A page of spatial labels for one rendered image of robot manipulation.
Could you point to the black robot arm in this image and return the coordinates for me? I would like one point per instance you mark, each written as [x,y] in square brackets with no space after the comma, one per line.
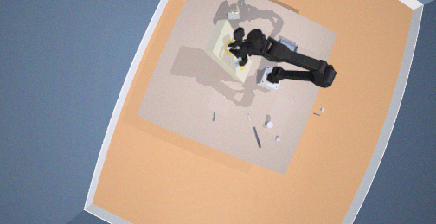
[320,73]

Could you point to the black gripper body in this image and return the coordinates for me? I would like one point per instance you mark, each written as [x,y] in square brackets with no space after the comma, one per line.
[245,47]

